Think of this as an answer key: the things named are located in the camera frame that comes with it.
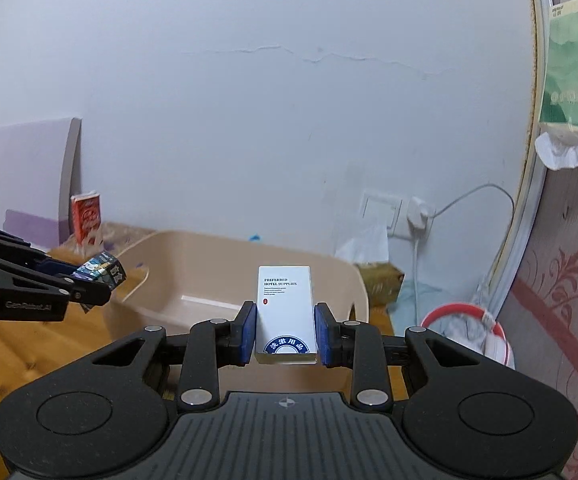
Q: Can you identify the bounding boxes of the small dark blue box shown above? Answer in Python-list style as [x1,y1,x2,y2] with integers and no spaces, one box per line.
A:
[72,252,126,290]

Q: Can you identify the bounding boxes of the white hotel supplies box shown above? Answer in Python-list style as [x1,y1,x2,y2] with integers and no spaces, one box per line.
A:
[254,266,317,365]

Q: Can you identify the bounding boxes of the red white carton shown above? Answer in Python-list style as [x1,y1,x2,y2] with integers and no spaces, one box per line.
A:
[70,192,102,246]

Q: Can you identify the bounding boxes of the gold yellow box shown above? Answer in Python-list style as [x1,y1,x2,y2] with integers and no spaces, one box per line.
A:
[356,262,405,307]

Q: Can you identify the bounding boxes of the grey leaning board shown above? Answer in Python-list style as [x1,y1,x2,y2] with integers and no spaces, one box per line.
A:
[0,118,81,248]

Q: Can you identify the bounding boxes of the beige plastic storage bin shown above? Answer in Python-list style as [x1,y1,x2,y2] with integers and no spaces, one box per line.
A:
[103,231,369,339]

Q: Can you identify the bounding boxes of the light blue blanket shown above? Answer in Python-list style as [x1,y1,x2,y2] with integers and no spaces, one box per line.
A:
[387,280,469,336]

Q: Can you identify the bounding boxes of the white charger plug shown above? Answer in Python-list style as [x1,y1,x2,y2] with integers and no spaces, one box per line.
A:
[407,197,435,234]

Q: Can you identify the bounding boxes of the red white headphones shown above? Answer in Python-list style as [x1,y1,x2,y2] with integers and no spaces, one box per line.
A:
[420,302,514,368]

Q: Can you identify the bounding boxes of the green tissue box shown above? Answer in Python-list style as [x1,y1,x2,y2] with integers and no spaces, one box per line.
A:
[535,0,578,172]

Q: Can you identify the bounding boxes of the white charger cable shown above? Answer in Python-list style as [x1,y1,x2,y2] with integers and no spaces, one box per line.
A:
[410,183,517,328]

